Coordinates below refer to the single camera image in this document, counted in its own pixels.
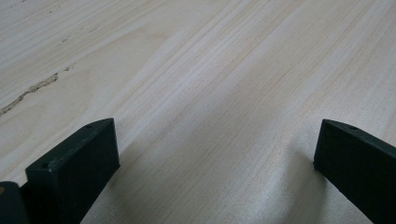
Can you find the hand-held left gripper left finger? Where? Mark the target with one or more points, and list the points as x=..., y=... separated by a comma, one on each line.
x=74, y=168

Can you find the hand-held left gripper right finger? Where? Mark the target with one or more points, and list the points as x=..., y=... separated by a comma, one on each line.
x=358, y=165

